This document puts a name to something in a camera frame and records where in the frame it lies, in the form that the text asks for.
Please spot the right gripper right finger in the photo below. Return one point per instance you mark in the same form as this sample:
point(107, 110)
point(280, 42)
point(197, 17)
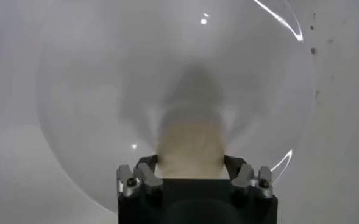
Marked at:
point(246, 181)

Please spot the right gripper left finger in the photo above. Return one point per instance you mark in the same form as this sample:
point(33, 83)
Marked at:
point(145, 182)

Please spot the white round plate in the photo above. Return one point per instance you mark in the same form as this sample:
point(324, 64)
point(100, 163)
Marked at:
point(90, 106)

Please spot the white steamed baozi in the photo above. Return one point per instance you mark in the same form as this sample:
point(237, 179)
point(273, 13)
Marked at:
point(191, 152)

